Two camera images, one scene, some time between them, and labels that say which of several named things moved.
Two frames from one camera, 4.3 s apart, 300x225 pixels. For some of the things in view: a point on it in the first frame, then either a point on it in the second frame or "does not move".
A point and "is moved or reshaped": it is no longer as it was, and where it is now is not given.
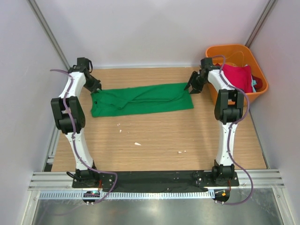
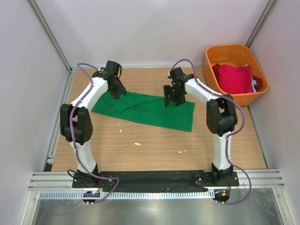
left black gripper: (96, 85) to (121, 89)
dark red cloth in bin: (257, 80) does not move
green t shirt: (141, 99) is moved or reshaped
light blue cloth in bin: (253, 83) does not move
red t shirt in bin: (238, 78) does not move
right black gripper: (197, 88) to (167, 90)
